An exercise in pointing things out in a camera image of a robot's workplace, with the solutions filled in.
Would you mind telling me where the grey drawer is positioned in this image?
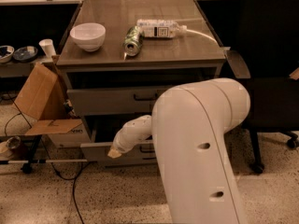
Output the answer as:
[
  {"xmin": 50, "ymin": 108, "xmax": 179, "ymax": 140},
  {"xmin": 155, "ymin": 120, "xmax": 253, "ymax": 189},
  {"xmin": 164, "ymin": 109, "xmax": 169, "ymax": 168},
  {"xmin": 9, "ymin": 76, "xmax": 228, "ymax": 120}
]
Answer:
[
  {"xmin": 80, "ymin": 142, "xmax": 157, "ymax": 167},
  {"xmin": 67, "ymin": 86, "xmax": 169, "ymax": 116}
]

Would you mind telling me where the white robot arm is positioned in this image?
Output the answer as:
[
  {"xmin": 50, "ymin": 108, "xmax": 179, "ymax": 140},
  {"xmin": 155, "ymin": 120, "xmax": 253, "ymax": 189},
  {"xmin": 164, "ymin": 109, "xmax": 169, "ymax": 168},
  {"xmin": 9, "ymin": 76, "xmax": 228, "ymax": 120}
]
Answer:
[{"xmin": 108, "ymin": 78, "xmax": 250, "ymax": 224}]

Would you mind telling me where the grey top drawer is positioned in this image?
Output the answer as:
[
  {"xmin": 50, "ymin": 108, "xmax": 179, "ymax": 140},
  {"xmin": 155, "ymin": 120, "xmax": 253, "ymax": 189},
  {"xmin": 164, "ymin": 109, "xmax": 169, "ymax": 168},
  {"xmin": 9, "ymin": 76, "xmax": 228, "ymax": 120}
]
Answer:
[{"xmin": 67, "ymin": 86, "xmax": 169, "ymax": 116}]

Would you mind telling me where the grey drawer cabinet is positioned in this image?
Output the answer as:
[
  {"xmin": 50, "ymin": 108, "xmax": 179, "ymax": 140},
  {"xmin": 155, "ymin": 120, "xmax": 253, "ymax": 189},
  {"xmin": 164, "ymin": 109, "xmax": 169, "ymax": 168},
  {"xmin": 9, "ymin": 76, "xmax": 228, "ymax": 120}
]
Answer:
[{"xmin": 56, "ymin": 0, "xmax": 227, "ymax": 142}]

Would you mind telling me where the white box on floor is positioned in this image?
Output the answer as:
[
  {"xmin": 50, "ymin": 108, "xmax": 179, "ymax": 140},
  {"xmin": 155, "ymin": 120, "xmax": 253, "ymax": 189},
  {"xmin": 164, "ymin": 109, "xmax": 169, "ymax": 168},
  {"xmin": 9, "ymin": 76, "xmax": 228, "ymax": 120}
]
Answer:
[{"xmin": 49, "ymin": 124, "xmax": 91, "ymax": 148}]

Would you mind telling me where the black and white stand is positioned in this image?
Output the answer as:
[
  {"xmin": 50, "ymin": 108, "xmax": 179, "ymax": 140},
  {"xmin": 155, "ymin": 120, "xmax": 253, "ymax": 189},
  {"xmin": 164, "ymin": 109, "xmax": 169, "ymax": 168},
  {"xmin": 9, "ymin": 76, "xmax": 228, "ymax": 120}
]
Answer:
[{"xmin": 0, "ymin": 135, "xmax": 87, "ymax": 174}]

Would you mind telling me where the open cardboard box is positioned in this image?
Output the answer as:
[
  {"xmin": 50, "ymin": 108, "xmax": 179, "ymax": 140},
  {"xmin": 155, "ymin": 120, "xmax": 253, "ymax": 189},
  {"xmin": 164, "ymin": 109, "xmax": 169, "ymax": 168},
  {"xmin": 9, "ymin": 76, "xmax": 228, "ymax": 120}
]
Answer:
[{"xmin": 14, "ymin": 63, "xmax": 82, "ymax": 135}]

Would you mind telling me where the green soda can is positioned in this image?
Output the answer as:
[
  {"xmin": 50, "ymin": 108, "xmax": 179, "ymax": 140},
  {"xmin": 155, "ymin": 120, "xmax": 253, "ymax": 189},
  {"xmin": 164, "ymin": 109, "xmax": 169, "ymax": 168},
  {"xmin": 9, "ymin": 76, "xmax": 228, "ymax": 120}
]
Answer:
[{"xmin": 122, "ymin": 26, "xmax": 144, "ymax": 57}]

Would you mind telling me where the white ceramic bowl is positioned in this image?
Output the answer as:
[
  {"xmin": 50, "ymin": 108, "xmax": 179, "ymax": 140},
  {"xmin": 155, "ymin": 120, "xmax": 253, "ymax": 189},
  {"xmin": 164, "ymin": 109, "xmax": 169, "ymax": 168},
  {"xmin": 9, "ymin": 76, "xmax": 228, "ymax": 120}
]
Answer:
[{"xmin": 70, "ymin": 22, "xmax": 106, "ymax": 52}]

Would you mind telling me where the white paper cup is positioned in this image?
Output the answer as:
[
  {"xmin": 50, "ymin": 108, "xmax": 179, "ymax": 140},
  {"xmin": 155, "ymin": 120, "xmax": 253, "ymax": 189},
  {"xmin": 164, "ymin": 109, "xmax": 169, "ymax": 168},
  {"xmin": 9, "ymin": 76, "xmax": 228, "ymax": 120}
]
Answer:
[{"xmin": 39, "ymin": 39, "xmax": 56, "ymax": 58}]

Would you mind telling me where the low grey shelf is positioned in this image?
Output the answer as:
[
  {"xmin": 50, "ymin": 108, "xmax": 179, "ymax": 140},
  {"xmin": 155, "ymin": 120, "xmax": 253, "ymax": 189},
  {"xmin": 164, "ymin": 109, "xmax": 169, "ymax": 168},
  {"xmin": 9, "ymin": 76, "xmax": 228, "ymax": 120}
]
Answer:
[{"xmin": 0, "ymin": 57, "xmax": 53, "ymax": 77}]

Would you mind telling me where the blue patterned bowl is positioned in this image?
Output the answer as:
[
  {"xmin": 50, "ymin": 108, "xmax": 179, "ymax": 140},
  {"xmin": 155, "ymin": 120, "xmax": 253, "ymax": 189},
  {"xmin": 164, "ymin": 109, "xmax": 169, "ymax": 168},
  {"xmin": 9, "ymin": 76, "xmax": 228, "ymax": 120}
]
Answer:
[{"xmin": 13, "ymin": 46, "xmax": 38, "ymax": 63}]

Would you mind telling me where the blue white bowl left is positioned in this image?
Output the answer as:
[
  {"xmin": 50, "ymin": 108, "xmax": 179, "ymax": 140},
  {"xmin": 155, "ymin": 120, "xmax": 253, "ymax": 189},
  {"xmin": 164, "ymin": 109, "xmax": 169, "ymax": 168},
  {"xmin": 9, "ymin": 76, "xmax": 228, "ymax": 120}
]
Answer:
[{"xmin": 0, "ymin": 45, "xmax": 15, "ymax": 63}]

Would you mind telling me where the black office chair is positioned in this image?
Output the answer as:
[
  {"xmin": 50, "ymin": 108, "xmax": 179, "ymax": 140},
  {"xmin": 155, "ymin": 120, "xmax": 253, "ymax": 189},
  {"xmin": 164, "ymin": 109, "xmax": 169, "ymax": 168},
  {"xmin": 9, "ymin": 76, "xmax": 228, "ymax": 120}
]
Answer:
[{"xmin": 225, "ymin": 0, "xmax": 299, "ymax": 174}]

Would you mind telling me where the black floor cable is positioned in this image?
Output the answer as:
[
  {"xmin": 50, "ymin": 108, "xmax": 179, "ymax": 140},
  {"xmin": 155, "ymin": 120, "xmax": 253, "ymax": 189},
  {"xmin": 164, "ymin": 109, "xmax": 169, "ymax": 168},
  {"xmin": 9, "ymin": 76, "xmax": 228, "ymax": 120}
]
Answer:
[{"xmin": 3, "ymin": 91, "xmax": 92, "ymax": 224}]

